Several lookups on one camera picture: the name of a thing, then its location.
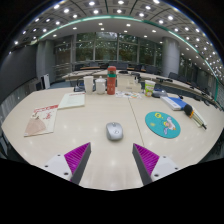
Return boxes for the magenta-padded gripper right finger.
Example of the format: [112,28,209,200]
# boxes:
[131,143,181,186]

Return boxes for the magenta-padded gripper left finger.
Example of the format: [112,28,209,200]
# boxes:
[43,142,92,186]

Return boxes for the silver grey computer mouse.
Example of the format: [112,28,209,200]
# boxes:
[105,121,124,142]

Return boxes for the round teal cartoon mouse pad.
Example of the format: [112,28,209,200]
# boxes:
[144,111,182,140]

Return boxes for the red and white pamphlet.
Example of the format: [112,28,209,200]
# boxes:
[23,104,60,138]

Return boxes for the white printed paper sheet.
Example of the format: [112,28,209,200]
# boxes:
[57,91,86,110]

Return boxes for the grey desk microphone base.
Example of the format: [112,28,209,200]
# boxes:
[152,89,169,99]

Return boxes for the colourful printed leaflet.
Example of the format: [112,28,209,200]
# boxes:
[115,90,144,100]

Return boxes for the green printed paper cup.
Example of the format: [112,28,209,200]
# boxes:
[144,79,156,98]

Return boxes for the black desk microphone base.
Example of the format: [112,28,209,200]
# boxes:
[73,78,86,93]

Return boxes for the tall white plastic cup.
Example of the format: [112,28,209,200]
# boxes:
[82,75,95,95]

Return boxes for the white lidded mug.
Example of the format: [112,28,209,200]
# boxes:
[94,77,107,95]

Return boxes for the red thermos bottle green band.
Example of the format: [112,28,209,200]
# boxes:
[106,65,118,96]

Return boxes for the dark office chairs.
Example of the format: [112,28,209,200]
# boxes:
[74,61,221,103]

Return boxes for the ceiling lights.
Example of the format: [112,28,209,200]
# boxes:
[13,0,224,81]

